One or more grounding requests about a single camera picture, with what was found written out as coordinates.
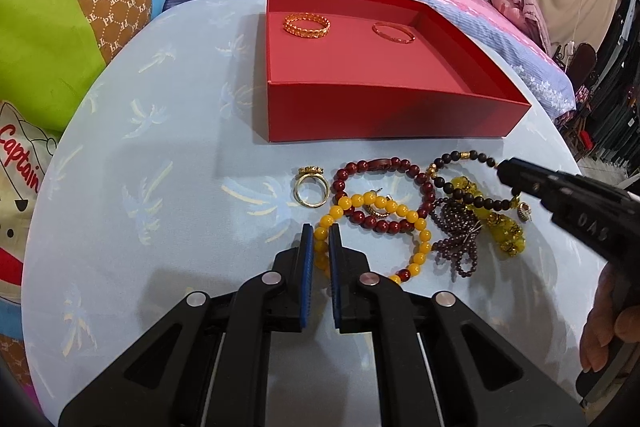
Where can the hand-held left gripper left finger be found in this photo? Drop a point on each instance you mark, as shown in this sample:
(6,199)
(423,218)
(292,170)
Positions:
(306,279)

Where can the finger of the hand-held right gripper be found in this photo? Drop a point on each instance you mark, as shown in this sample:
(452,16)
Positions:
(525,179)

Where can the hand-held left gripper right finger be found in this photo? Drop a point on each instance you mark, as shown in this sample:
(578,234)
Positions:
(334,279)

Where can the red cardboard box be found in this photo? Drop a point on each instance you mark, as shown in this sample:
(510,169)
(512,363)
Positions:
(380,72)

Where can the person's right hand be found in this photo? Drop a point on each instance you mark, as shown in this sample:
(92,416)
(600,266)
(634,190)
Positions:
(607,322)

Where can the small gold earring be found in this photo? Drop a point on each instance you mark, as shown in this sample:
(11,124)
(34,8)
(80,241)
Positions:
(374,210)

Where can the dark chair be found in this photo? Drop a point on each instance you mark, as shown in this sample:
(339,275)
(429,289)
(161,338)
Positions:
(584,64)

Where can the light blue palm-print tablecloth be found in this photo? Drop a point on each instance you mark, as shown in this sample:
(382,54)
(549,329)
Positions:
(175,182)

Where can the pink cloth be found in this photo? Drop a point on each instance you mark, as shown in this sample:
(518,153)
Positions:
(517,4)

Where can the thin red bangle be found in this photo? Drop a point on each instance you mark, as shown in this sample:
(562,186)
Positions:
(382,32)

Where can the cartoon printed pillow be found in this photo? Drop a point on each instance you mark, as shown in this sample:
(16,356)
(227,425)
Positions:
(20,187)

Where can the colourful patchwork quilt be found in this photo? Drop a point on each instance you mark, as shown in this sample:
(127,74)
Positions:
(75,7)

